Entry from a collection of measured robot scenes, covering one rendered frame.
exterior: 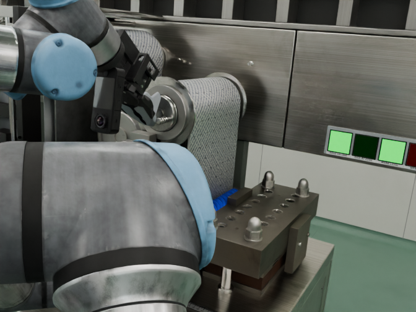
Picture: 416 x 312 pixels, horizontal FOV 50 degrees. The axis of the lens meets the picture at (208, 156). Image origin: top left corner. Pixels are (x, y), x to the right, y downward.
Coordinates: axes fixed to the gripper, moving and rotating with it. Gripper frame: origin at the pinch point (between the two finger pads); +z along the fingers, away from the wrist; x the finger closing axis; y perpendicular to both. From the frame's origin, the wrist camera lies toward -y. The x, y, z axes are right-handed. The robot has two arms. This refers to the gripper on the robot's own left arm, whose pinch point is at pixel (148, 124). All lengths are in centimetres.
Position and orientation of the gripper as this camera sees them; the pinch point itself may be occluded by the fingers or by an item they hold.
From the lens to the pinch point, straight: 91.3
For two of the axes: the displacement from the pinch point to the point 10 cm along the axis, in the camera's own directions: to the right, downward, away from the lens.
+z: 3.2, 4.7, 8.2
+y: 3.7, -8.6, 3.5
